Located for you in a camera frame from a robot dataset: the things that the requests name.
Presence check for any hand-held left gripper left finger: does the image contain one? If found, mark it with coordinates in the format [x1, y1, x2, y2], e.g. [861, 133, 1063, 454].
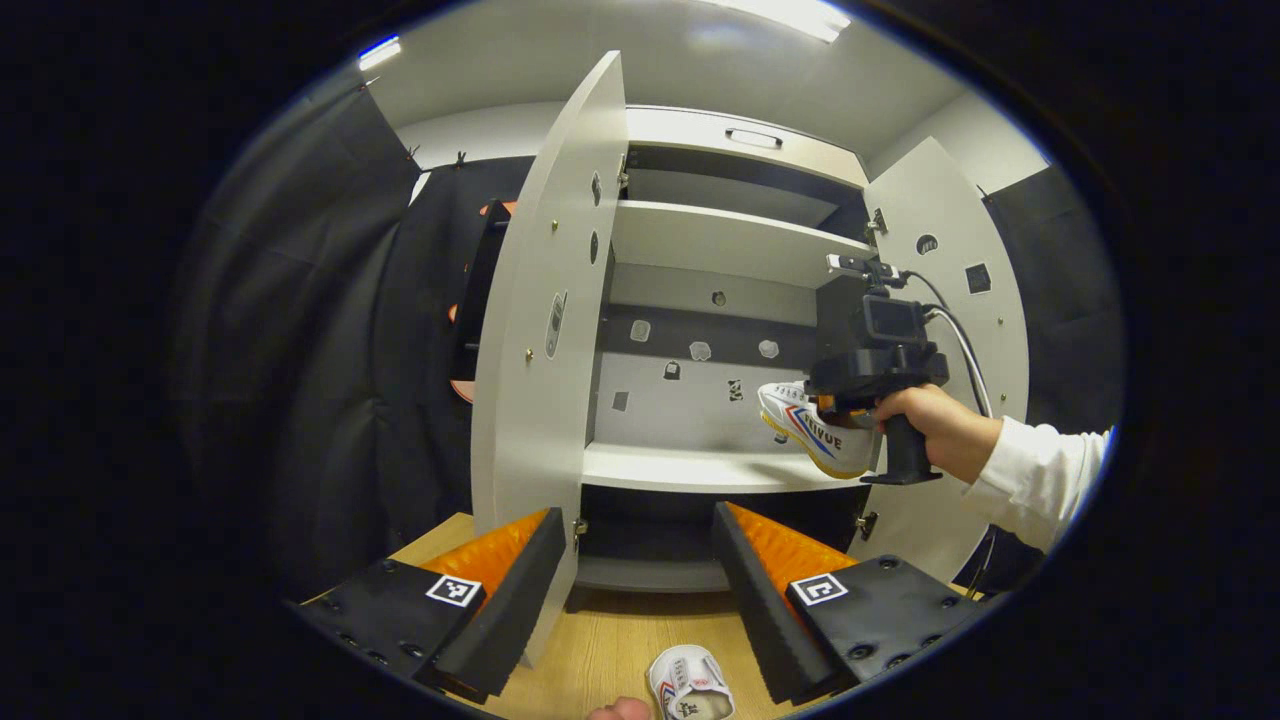
[288, 507, 568, 706]

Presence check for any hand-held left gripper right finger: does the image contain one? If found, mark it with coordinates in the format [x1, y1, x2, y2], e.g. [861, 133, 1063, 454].
[711, 501, 993, 706]

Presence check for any white striped shoe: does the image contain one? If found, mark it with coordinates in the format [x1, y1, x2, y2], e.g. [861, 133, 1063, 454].
[648, 645, 736, 720]
[757, 380, 886, 481]

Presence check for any white shoe cabinet door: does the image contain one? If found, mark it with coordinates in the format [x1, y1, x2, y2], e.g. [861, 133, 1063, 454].
[848, 137, 1031, 586]
[470, 50, 629, 666]

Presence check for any white cabinet drawer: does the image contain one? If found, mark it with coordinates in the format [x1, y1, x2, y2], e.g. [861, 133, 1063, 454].
[625, 105, 869, 189]

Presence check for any black backdrop cloth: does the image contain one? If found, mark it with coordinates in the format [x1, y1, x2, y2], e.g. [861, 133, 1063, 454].
[175, 80, 1129, 601]

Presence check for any large ceiling light panel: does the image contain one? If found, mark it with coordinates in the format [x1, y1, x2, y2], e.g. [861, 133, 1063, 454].
[700, 0, 851, 43]

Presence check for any row of small black clips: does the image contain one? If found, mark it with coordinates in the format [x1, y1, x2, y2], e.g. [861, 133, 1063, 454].
[405, 145, 471, 173]

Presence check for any grey cable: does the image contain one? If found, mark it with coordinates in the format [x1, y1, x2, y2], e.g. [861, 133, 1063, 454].
[925, 305, 994, 421]

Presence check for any black cable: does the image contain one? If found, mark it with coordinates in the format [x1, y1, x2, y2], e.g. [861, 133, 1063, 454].
[898, 266, 979, 401]

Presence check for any black door handle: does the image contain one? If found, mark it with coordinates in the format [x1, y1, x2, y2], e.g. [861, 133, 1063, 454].
[452, 203, 511, 389]

